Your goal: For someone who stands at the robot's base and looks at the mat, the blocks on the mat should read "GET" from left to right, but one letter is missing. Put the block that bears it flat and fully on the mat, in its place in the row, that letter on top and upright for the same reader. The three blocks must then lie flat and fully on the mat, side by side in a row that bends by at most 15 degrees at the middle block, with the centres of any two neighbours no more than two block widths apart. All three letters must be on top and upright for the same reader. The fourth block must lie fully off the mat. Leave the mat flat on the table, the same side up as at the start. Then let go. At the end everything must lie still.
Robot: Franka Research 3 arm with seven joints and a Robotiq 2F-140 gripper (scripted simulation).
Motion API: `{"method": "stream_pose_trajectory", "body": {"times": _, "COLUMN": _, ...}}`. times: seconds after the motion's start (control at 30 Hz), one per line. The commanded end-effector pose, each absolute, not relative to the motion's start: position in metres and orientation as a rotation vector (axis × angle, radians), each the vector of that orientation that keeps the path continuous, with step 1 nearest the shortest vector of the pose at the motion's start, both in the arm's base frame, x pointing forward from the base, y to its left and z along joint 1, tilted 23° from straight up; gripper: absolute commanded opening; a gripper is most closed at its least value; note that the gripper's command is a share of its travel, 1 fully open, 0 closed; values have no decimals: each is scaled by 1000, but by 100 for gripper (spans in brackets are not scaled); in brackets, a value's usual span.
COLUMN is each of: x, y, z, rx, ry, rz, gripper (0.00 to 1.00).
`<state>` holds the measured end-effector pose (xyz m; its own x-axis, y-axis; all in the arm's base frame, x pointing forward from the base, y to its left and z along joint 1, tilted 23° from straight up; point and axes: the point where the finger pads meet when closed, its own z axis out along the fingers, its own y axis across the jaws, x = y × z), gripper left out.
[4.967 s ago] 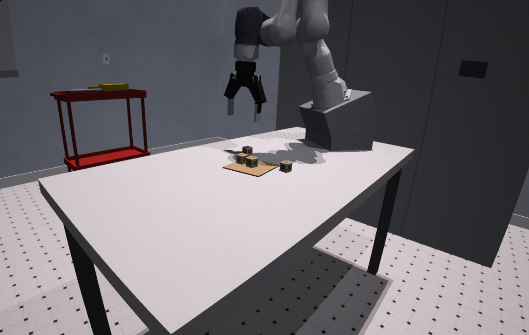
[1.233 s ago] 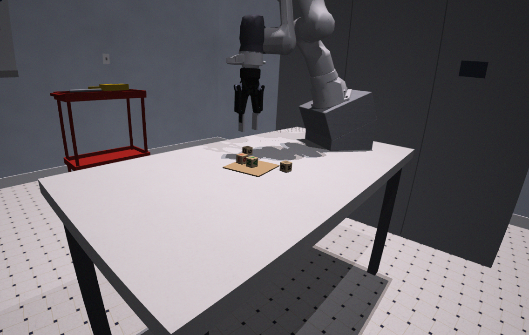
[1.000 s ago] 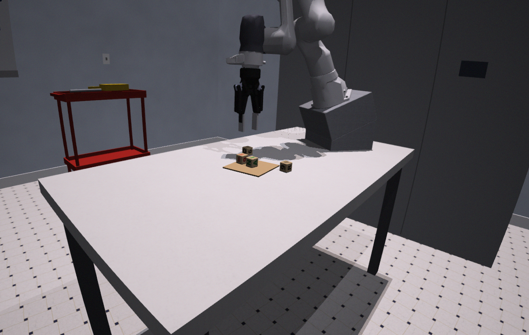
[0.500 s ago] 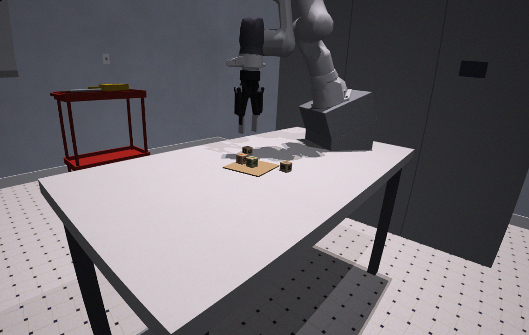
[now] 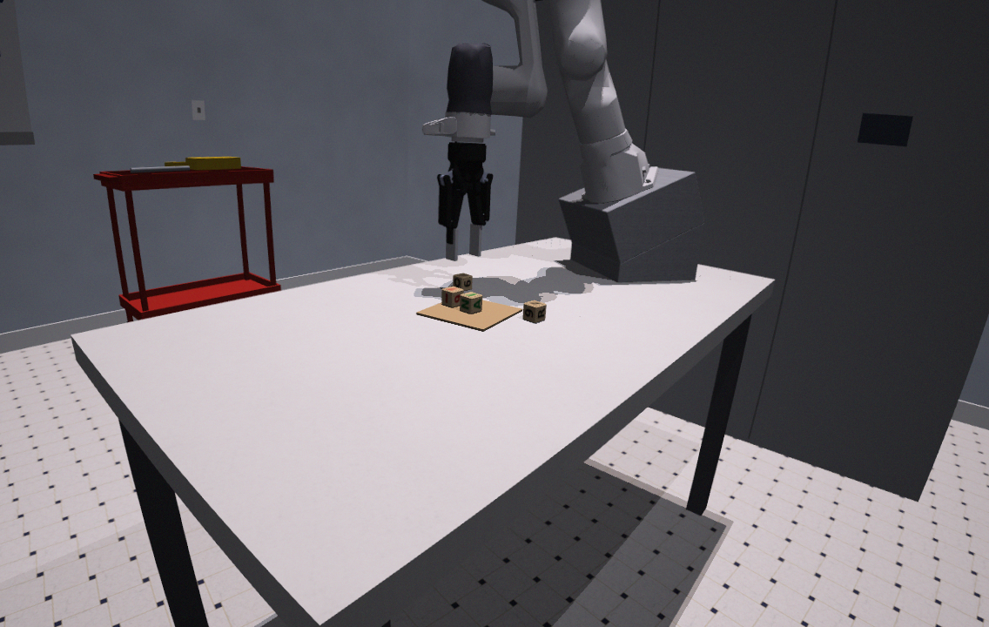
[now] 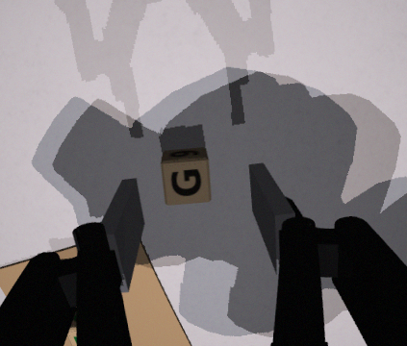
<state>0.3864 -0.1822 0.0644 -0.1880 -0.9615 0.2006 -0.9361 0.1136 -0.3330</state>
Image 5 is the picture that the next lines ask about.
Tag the tan square mat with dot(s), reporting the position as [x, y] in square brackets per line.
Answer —
[490, 315]

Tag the brown letter block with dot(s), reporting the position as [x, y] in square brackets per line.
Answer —
[471, 302]
[463, 281]
[450, 296]
[534, 311]

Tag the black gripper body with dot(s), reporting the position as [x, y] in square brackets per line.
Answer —
[466, 158]

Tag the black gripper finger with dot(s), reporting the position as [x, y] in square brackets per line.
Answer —
[450, 202]
[479, 203]

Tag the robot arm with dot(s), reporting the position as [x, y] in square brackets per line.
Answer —
[476, 90]

